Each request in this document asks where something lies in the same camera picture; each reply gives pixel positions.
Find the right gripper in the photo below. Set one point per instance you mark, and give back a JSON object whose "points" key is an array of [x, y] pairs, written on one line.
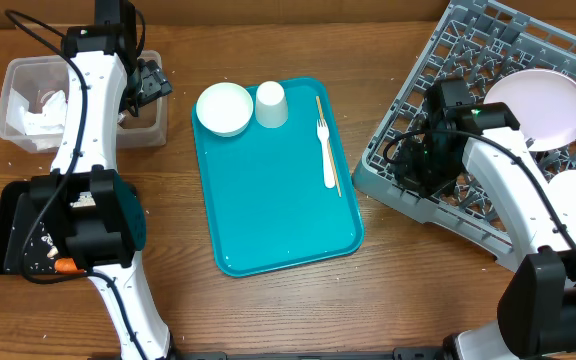
{"points": [[407, 173]]}

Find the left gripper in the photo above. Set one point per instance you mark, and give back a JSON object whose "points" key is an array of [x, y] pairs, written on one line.
{"points": [[155, 83]]}

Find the white plastic fork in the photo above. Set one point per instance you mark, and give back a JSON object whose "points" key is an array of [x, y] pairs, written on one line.
{"points": [[323, 136]]}

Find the white napkin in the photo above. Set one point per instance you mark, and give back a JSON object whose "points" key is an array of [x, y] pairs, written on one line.
{"points": [[43, 120]]}

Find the white round plate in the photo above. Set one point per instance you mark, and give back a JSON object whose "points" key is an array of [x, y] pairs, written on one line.
{"points": [[544, 103]]}

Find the rice and peanut scraps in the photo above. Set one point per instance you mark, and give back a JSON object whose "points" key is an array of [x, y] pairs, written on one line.
{"points": [[41, 252]]}

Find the orange carrot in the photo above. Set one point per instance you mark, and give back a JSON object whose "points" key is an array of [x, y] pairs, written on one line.
{"points": [[67, 266]]}

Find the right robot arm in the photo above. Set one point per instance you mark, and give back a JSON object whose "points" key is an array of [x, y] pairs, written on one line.
{"points": [[536, 315]]}

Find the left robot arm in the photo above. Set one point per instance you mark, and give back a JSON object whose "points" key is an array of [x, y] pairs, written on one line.
{"points": [[101, 58]]}

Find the grey dishwasher rack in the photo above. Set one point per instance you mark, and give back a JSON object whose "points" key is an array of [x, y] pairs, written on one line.
{"points": [[481, 42]]}

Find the wooden chopstick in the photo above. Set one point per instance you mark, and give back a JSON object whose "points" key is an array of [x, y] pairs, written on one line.
{"points": [[321, 115]]}

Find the clear plastic bin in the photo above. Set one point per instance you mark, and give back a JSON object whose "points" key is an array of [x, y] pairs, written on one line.
{"points": [[31, 81]]}

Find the white paper cup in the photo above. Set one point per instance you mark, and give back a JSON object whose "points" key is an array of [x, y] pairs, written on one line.
{"points": [[271, 107]]}

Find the teal plastic serving tray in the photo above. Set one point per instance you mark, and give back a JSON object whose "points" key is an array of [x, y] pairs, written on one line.
{"points": [[266, 203]]}

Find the black plastic tray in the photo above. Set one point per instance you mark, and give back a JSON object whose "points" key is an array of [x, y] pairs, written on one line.
{"points": [[5, 230]]}

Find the cardboard wall panel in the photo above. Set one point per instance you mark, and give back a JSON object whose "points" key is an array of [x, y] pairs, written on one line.
{"points": [[253, 12]]}

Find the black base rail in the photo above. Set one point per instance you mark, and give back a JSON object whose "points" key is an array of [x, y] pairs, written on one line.
{"points": [[288, 356]]}

